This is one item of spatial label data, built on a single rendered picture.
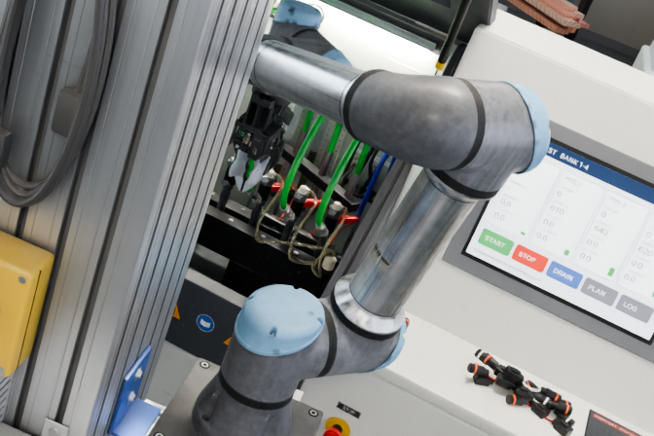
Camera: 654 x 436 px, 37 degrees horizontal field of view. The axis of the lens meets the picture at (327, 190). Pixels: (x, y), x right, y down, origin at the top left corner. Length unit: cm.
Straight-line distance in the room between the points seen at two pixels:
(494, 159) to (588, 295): 83
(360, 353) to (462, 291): 61
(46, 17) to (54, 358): 37
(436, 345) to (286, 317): 67
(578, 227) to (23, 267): 126
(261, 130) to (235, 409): 48
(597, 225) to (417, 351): 43
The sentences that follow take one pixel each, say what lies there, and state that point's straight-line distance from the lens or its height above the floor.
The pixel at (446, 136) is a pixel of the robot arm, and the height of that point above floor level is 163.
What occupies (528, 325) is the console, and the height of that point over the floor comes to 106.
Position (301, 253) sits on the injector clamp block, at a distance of 210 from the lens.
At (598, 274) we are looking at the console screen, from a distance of 201.
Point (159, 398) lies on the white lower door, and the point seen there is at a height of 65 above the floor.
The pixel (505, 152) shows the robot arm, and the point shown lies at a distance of 122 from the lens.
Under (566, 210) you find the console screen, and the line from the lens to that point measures 198.
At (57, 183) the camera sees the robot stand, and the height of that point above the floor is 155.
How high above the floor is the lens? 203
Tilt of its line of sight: 26 degrees down
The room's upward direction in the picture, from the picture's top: 21 degrees clockwise
